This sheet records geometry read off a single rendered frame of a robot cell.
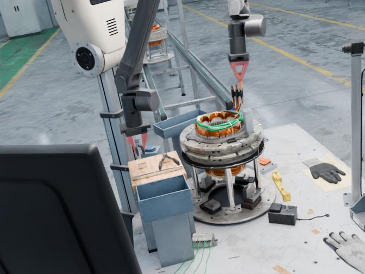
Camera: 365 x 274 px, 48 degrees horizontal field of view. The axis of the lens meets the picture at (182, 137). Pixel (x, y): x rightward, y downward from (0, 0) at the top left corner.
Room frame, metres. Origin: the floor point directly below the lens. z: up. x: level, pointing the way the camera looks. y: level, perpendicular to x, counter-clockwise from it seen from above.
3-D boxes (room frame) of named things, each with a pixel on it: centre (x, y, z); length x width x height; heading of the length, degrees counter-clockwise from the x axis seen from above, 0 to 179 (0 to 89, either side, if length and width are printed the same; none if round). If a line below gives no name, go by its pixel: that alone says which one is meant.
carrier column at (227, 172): (1.37, -0.14, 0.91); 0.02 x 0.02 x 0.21
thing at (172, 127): (1.79, -0.01, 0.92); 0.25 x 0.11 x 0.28; 116
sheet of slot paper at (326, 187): (1.58, -0.60, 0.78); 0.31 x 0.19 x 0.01; 5
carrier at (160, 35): (4.49, 0.12, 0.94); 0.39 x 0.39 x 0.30
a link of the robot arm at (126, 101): (1.32, 0.15, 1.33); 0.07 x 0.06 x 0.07; 58
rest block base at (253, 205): (1.40, -0.22, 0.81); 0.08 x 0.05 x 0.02; 137
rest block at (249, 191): (1.41, -0.23, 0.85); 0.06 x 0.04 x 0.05; 137
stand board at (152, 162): (1.34, 0.12, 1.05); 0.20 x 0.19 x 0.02; 8
